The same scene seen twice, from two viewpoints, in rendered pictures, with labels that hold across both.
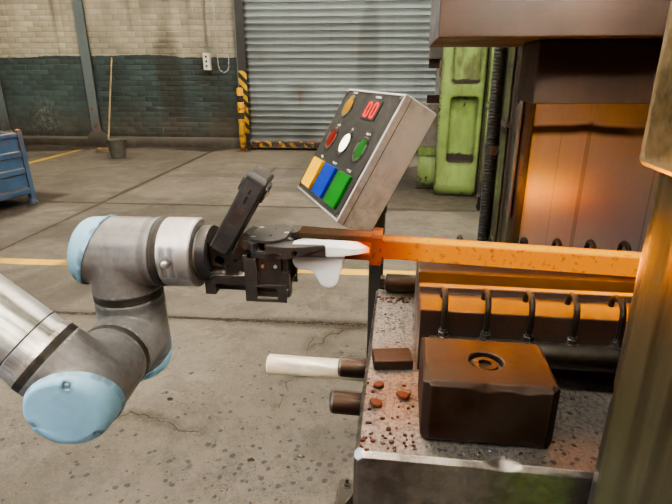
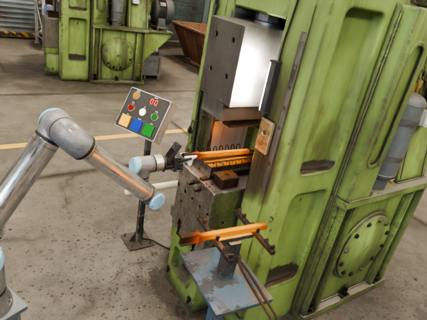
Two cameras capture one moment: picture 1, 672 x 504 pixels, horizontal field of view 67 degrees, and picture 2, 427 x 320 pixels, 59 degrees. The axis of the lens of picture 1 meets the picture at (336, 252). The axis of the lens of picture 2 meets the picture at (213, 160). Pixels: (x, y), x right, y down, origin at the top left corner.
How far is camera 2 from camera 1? 165 cm
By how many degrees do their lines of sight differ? 42
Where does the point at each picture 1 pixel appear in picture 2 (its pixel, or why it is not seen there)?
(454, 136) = (72, 42)
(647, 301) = (254, 163)
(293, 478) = (101, 240)
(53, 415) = (156, 203)
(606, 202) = (227, 134)
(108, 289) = (144, 175)
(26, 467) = not seen: outside the picture
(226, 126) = not seen: outside the picture
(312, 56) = not seen: outside the picture
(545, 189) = (216, 133)
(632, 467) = (253, 184)
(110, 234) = (145, 162)
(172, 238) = (160, 160)
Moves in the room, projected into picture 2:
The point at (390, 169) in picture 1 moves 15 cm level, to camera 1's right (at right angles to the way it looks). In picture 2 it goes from (166, 124) to (185, 121)
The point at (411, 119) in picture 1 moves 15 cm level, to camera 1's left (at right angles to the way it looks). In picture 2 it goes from (171, 108) to (152, 110)
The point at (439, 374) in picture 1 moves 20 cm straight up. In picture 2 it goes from (223, 178) to (230, 145)
